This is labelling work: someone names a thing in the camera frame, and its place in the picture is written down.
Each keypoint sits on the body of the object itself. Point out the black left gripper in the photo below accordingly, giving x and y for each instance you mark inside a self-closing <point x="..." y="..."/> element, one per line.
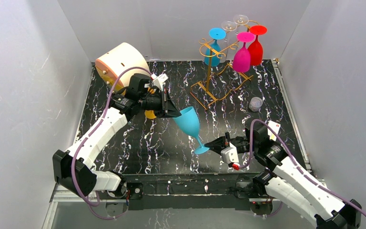
<point x="165" y="103"/>

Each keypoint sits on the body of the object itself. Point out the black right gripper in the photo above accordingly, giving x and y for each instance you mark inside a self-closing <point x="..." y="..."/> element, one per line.
<point x="228" y="143"/>

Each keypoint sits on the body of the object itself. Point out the teal wine glass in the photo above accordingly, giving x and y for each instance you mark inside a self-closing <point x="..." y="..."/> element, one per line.
<point x="189" y="123"/>

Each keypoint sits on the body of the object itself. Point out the orange wine glass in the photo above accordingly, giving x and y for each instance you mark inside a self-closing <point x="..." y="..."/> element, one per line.
<point x="150" y="113"/>

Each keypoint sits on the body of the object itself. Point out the magenta wine glass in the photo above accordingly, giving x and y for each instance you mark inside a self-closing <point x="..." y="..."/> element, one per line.
<point x="241" y="61"/>

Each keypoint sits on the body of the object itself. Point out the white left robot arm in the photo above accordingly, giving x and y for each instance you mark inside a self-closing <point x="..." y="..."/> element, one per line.
<point x="72" y="168"/>

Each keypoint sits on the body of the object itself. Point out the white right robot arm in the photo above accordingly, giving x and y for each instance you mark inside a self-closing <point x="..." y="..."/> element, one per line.
<point x="285" y="179"/>

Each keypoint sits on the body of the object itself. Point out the gold wine glass rack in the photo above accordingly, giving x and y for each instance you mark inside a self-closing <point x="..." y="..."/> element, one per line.
<point x="201" y="90"/>

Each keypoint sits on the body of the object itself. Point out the blue wine glass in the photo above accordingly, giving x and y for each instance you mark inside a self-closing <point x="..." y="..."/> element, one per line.
<point x="211" y="58"/>

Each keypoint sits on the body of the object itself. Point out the clear wine glass front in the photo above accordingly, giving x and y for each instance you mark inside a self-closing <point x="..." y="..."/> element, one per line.
<point x="228" y="26"/>

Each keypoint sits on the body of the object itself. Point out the clear wine glass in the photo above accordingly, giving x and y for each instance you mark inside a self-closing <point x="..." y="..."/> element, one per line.
<point x="228" y="26"/>
<point x="241" y="20"/>

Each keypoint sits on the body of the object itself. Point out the red wine glass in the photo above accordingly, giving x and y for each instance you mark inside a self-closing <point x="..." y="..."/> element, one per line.
<point x="255" y="48"/>

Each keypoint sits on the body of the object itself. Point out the clear wine glass rear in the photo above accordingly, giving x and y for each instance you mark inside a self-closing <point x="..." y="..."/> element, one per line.
<point x="241" y="20"/>

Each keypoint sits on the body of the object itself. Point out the small grey glitter jar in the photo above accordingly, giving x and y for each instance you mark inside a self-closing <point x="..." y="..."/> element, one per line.
<point x="255" y="104"/>

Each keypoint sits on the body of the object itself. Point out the long white green box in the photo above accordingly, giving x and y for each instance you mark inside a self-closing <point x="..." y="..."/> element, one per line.
<point x="275" y="127"/>

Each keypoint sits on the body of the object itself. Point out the round beige box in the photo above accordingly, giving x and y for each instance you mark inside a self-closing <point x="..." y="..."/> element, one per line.
<point x="111" y="64"/>

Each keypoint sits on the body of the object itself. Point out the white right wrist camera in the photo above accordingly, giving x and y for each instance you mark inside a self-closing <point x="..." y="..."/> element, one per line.
<point x="230" y="156"/>

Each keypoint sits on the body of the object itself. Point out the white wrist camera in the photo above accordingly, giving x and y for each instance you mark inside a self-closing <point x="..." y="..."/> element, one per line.
<point x="159" y="81"/>
<point x="230" y="156"/>

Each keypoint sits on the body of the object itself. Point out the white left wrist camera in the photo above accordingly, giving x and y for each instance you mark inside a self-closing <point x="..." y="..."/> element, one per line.
<point x="159" y="81"/>

